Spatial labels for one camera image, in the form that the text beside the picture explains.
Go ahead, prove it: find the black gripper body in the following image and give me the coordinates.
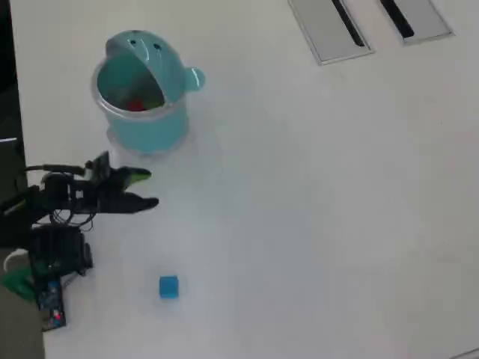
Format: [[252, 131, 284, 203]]
[[69, 168, 126, 215]]

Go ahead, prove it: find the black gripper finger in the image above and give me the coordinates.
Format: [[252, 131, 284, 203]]
[[118, 167, 153, 188], [118, 191, 160, 215]]

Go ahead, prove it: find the blue lego block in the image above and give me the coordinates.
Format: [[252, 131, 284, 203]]
[[158, 275, 180, 301]]

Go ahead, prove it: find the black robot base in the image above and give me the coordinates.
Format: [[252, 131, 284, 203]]
[[28, 225, 94, 278]]

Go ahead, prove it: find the teal whale-shaped bin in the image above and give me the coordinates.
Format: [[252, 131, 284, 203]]
[[89, 29, 207, 162]]

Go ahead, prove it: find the green table clamp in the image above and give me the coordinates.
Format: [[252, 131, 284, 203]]
[[0, 260, 42, 302]]

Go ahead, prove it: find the blue controller circuit board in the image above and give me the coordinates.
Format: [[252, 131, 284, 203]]
[[36, 277, 68, 333]]

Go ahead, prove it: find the black camera cable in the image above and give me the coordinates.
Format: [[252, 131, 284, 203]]
[[22, 162, 88, 174]]

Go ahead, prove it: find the white cable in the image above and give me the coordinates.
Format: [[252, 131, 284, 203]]
[[2, 248, 31, 273]]

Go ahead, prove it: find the silver table cable cover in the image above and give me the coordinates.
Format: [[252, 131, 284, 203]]
[[287, 0, 376, 67], [378, 0, 457, 46]]

